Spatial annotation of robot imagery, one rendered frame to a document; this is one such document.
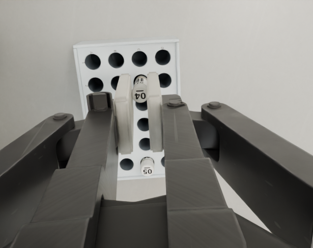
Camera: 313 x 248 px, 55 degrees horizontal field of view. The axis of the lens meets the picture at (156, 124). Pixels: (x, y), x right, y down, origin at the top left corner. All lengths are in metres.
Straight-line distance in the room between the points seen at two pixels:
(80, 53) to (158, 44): 0.06
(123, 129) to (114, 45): 0.11
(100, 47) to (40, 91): 0.09
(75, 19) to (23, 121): 0.11
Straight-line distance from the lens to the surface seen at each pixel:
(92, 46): 0.25
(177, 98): 0.17
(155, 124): 0.15
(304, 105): 0.34
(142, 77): 0.24
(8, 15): 0.30
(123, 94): 0.16
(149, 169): 0.26
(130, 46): 0.25
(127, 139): 0.15
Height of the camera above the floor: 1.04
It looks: 70 degrees down
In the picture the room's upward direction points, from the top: 173 degrees clockwise
